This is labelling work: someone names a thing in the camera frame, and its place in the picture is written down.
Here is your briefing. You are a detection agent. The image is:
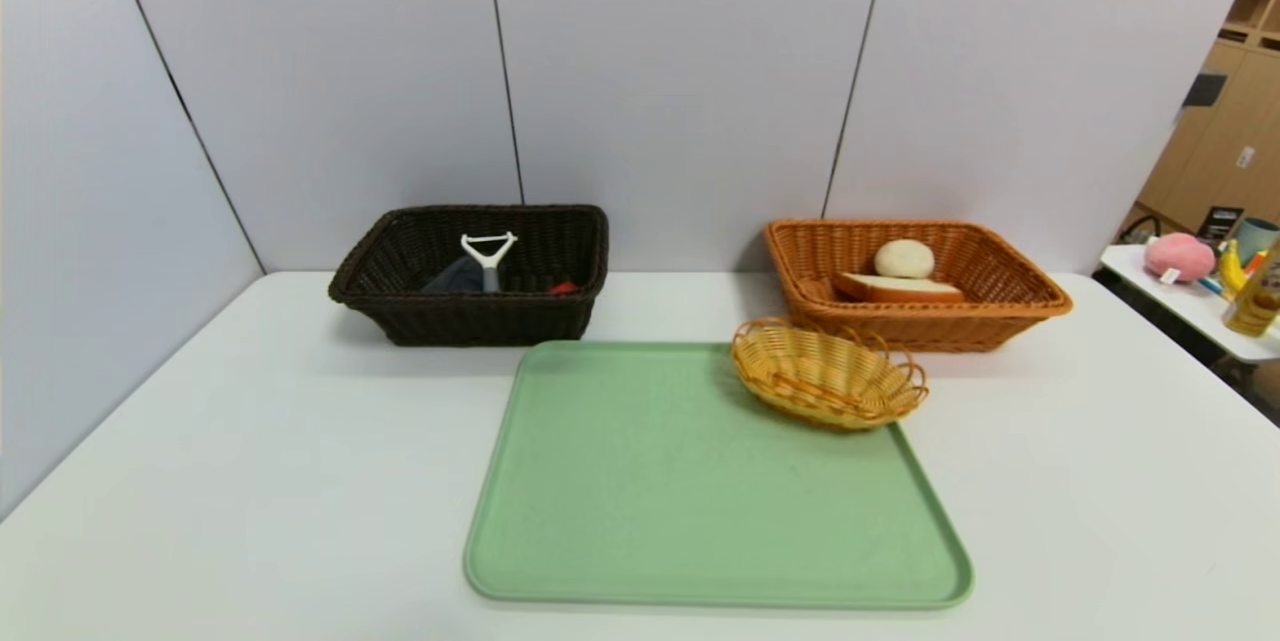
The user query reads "dark grey towel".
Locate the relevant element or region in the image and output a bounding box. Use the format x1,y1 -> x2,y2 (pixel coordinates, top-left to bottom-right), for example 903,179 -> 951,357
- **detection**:
420,256 -> 488,295

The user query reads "teal cup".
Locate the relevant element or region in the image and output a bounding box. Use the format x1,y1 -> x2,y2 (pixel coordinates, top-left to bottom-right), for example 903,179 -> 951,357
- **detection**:
1235,217 -> 1280,264

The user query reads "large dark brown wicker basket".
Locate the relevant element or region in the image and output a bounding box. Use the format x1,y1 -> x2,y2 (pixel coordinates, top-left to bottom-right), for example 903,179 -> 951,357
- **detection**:
328,204 -> 610,347

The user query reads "small black card box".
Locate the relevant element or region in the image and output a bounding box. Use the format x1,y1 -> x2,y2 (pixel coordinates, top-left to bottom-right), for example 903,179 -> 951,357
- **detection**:
1196,206 -> 1246,244

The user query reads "pink plush toy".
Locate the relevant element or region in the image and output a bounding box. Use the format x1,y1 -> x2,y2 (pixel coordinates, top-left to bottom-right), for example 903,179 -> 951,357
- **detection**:
1144,232 -> 1218,284

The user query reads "small yellow wicker basket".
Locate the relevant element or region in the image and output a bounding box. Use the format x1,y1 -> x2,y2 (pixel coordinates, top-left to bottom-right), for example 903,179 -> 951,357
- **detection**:
731,317 -> 930,432

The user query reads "yellow drink bottle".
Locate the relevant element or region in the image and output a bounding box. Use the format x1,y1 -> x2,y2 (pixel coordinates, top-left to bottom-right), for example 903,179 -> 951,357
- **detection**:
1223,253 -> 1280,338

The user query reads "grey box on cabinet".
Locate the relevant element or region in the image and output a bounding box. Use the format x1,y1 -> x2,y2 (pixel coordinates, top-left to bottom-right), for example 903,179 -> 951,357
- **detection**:
1183,71 -> 1229,109

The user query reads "yellow banana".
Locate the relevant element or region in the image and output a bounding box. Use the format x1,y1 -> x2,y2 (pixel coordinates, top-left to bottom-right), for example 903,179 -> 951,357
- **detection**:
1217,239 -> 1253,297

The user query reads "large orange wicker basket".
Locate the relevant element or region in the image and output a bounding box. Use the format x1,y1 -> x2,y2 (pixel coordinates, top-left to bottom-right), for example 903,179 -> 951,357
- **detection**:
765,218 -> 1074,353

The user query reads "white peeler with grey handle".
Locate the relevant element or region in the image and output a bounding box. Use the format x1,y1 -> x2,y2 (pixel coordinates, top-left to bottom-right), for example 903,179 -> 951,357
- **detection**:
460,232 -> 519,294

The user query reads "white bread slice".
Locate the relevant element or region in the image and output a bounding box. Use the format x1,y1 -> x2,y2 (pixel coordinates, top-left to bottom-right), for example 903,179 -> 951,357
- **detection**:
832,271 -> 967,305

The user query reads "light green plastic tray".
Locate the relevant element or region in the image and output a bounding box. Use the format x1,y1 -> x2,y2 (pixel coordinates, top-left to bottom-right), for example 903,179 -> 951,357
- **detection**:
463,340 -> 975,610

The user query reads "white bun with orange top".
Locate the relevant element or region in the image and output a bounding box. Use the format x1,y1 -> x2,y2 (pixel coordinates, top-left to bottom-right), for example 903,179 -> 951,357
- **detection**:
873,239 -> 937,280

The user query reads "white side table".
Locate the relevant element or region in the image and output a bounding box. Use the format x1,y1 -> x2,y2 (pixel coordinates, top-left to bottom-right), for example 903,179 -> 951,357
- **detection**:
1098,243 -> 1280,364

